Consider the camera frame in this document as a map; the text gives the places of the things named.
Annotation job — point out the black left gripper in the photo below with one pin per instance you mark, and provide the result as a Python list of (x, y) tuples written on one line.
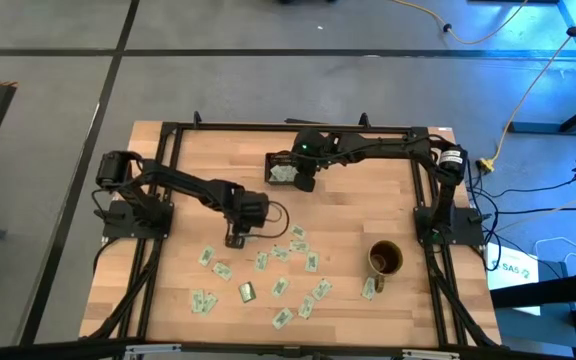
[(250, 207)]

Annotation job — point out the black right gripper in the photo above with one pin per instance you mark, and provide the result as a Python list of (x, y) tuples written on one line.
[(310, 147)]

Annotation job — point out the white green sweetener packet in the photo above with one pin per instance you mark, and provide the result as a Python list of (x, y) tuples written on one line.
[(292, 172), (297, 231), (282, 318), (209, 303), (207, 256), (281, 253), (222, 271), (311, 261), (280, 286), (368, 288), (299, 246), (321, 289), (278, 173), (306, 307), (197, 301), (261, 261)]

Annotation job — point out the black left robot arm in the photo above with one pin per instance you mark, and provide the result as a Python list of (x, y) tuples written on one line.
[(183, 181)]

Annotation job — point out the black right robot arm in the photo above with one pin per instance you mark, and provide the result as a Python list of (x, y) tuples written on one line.
[(398, 145)]

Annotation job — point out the black slotted plastic basket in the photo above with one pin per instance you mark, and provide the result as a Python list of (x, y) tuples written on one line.
[(267, 170)]

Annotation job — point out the dark green sweetener packet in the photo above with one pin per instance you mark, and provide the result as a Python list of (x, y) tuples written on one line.
[(247, 292)]

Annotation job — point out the brown glazed ceramic mug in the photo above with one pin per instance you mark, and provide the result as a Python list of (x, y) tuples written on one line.
[(385, 257)]

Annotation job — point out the yellow power plug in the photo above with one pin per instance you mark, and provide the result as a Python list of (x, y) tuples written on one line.
[(486, 165)]

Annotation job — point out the black rig crossbar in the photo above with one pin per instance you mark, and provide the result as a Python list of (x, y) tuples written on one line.
[(43, 350)]

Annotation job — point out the white printed box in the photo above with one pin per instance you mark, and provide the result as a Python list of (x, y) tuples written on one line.
[(510, 267)]

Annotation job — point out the black beam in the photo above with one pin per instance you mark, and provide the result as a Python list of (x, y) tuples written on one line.
[(543, 292)]

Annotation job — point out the silver bracket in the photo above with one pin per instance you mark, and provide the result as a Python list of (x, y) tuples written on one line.
[(153, 349), (430, 355)]

